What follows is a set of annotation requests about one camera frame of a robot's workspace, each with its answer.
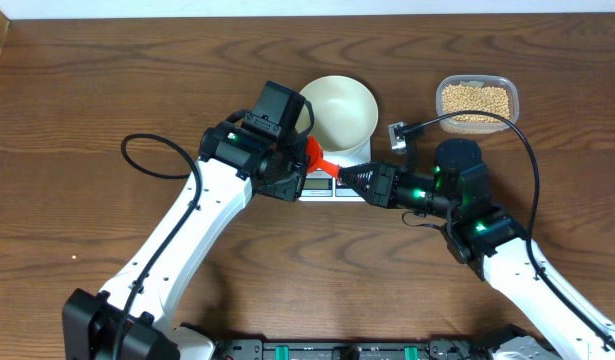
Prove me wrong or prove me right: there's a red plastic measuring scoop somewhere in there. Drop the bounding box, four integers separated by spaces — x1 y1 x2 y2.
306 135 340 178

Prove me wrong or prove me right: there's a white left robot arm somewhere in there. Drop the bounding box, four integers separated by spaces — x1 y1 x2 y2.
62 110 309 359

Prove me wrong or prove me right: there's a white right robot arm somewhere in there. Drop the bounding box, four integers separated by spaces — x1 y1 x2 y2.
338 139 615 359

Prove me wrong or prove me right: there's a white digital kitchen scale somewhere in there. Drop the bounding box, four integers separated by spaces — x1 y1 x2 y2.
299 140 371 202

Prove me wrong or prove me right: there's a cream round bowl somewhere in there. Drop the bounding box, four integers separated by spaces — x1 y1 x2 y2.
299 75 378 154

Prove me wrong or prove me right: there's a clear plastic soybean container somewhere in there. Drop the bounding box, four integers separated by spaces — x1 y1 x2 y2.
436 74 520 135

